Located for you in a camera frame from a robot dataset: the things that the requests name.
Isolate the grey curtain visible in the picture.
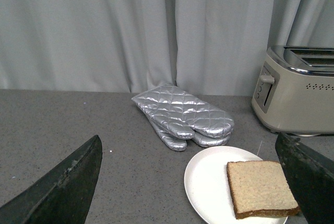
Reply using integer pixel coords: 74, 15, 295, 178
1, 0, 333, 96

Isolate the silver quilted oven mitt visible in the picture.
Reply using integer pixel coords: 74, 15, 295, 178
132, 84, 234, 139
146, 115, 234, 152

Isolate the beige two-slot toaster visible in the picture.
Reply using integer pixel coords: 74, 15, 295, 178
252, 45, 333, 135

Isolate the slice of brown bread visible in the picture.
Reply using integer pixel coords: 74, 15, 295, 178
226, 160, 301, 219

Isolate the upper silver quilted oven mitt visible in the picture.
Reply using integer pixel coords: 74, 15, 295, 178
132, 84, 234, 139

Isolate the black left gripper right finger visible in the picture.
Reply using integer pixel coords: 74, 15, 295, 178
275, 133, 333, 223

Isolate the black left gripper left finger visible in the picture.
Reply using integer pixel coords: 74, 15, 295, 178
1, 135, 102, 223

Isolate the lower silver quilted oven mitt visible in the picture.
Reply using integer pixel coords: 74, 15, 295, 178
146, 115, 234, 152

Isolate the white round plate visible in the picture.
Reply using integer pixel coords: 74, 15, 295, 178
184, 146, 288, 224

